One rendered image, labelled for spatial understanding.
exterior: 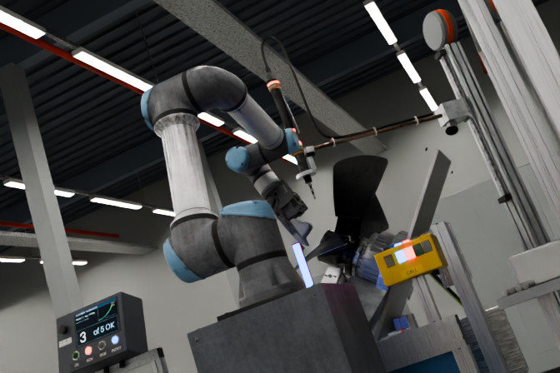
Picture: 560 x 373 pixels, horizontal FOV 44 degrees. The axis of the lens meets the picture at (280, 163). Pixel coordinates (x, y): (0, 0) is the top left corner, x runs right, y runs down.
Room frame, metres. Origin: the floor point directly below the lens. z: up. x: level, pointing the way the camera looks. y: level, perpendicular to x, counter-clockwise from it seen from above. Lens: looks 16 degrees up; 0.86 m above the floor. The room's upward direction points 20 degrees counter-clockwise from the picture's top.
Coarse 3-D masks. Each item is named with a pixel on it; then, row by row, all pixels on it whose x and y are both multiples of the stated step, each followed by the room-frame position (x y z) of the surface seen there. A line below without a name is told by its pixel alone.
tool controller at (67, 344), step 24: (72, 312) 2.17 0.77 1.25; (96, 312) 2.13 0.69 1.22; (120, 312) 2.10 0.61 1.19; (72, 336) 2.15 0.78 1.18; (96, 336) 2.11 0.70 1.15; (120, 336) 2.08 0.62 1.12; (144, 336) 2.17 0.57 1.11; (72, 360) 2.13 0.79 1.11; (96, 360) 2.10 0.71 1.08; (120, 360) 2.13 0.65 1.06
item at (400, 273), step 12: (420, 240) 1.81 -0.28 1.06; (432, 240) 1.81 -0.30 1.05; (384, 252) 1.85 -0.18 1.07; (432, 252) 1.81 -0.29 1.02; (384, 264) 1.85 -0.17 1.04; (396, 264) 1.84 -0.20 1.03; (408, 264) 1.83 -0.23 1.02; (420, 264) 1.82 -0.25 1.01; (432, 264) 1.81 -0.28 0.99; (444, 264) 1.84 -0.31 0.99; (384, 276) 1.85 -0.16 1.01; (396, 276) 1.84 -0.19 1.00; (408, 276) 1.83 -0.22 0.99
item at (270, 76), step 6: (270, 72) 2.30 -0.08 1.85; (270, 78) 2.29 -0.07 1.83; (276, 78) 2.32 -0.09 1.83; (294, 156) 2.30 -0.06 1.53; (300, 156) 2.29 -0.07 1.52; (300, 162) 2.29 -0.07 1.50; (306, 162) 2.30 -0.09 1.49; (300, 168) 2.30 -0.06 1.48; (306, 168) 2.30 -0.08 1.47; (306, 180) 2.30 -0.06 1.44
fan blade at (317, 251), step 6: (336, 234) 2.06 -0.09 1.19; (330, 240) 2.07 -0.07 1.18; (336, 240) 2.12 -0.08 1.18; (318, 246) 2.06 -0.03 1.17; (324, 246) 2.11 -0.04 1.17; (330, 246) 2.18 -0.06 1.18; (336, 246) 2.25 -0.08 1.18; (312, 252) 2.08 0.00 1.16; (318, 252) 2.16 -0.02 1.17; (306, 258) 2.09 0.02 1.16
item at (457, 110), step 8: (448, 104) 2.45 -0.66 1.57; (456, 104) 2.46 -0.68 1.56; (464, 104) 2.47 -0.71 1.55; (440, 112) 2.48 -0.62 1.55; (448, 112) 2.45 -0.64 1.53; (456, 112) 2.46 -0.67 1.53; (464, 112) 2.47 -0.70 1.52; (440, 120) 2.50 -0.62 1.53; (448, 120) 2.45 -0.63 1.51; (456, 120) 2.49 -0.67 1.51; (464, 120) 2.52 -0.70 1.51
